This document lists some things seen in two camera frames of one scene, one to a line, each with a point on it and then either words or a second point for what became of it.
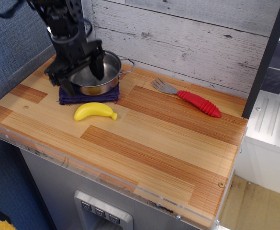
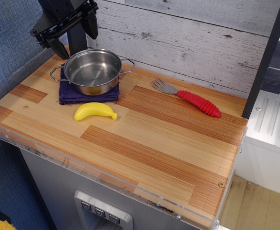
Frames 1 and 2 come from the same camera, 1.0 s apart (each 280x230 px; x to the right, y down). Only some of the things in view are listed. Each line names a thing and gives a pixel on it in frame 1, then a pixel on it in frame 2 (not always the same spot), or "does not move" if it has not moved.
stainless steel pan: x=86 y=83 does not move
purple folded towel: x=65 y=99 does not move
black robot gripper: x=72 y=50 to x=59 y=14
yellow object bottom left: x=3 y=225 does not move
